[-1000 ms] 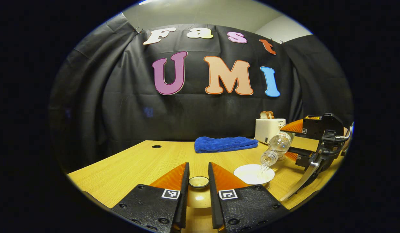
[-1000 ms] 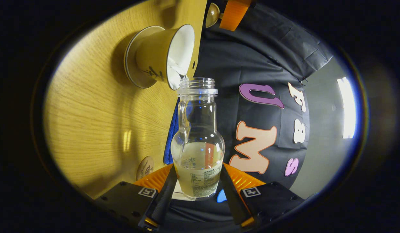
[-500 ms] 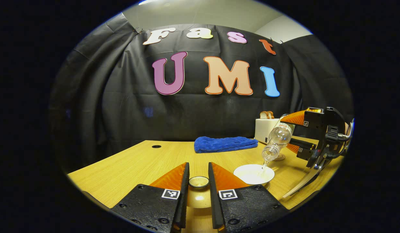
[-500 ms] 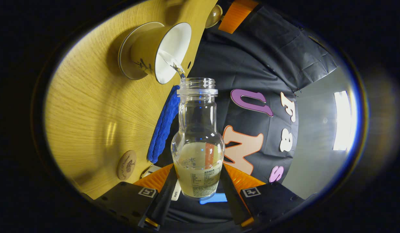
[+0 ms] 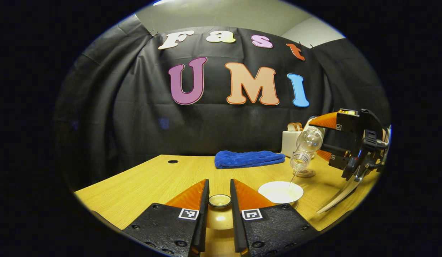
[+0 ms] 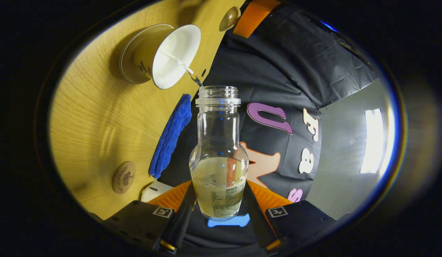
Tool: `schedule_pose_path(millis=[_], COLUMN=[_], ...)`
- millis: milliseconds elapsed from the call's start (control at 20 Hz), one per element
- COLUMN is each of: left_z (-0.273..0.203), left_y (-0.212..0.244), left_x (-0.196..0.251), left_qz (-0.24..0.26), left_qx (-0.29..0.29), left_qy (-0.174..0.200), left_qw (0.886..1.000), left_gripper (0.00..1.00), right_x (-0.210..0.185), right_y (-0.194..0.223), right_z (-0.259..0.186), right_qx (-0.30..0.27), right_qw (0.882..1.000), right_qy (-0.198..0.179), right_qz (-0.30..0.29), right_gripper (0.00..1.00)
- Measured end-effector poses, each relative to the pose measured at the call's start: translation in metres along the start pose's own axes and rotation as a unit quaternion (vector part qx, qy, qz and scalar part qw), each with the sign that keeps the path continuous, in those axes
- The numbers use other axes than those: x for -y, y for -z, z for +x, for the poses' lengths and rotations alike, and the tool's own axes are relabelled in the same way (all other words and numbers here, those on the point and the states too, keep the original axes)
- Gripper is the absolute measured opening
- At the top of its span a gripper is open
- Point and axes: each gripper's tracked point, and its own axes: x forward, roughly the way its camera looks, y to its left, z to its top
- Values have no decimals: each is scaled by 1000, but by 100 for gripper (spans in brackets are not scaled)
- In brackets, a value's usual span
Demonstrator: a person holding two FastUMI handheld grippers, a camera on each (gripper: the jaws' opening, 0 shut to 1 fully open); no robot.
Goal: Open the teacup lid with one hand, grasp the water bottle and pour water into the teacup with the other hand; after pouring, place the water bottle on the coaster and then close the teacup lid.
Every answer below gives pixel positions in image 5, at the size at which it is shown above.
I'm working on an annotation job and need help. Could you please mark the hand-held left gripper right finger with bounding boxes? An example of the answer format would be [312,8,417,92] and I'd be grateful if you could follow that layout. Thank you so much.
[230,179,319,257]

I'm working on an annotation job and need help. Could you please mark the white toaster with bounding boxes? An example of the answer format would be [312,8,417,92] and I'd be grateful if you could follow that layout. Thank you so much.
[281,131,303,158]

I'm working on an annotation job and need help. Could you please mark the black backdrop cloth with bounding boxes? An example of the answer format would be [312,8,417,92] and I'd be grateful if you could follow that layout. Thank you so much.
[53,14,391,191]

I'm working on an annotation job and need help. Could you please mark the blue towel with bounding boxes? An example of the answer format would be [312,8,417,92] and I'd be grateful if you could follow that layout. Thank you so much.
[214,150,285,169]

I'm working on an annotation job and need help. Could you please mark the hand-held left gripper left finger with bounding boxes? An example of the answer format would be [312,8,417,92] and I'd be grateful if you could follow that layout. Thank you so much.
[121,179,210,257]

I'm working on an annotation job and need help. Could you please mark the clear plastic water bottle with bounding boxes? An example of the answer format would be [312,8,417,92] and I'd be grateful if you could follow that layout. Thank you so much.
[290,116,326,171]

